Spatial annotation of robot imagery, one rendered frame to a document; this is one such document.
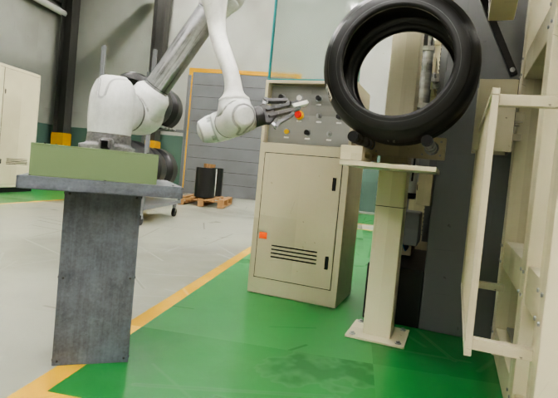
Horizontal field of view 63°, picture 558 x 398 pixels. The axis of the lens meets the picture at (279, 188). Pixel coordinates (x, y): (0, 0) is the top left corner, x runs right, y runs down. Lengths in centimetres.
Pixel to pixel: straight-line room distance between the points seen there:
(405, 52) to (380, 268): 100
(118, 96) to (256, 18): 1015
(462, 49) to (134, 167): 122
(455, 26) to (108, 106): 127
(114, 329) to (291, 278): 122
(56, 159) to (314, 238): 151
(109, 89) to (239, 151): 955
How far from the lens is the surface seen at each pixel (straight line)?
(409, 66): 224
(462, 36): 185
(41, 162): 160
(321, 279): 264
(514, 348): 137
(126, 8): 1307
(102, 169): 159
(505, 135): 211
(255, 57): 1152
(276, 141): 275
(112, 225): 170
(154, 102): 190
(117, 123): 174
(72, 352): 182
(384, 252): 220
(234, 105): 145
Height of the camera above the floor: 73
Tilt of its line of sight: 2 degrees down
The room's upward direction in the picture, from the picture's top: 5 degrees clockwise
